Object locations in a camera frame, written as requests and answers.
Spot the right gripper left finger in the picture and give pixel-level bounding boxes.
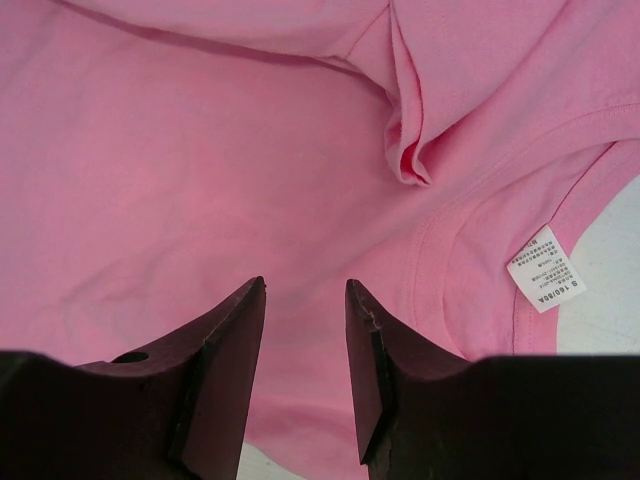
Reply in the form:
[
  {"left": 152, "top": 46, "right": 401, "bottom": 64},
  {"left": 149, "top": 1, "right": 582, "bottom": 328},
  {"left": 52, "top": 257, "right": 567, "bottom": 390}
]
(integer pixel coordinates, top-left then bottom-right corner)
[{"left": 1, "top": 277, "right": 266, "bottom": 479}]

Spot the pink t shirt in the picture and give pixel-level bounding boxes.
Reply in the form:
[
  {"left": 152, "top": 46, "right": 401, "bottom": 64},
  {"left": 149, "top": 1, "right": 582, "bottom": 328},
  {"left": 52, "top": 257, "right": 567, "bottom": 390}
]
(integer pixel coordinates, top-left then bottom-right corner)
[{"left": 1, "top": 1, "right": 639, "bottom": 479}]

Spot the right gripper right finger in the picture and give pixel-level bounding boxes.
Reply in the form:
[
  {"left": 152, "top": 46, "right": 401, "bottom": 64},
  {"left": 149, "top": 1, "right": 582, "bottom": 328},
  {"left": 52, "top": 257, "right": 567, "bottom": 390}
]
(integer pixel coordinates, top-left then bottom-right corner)
[{"left": 345, "top": 280, "right": 639, "bottom": 479}]

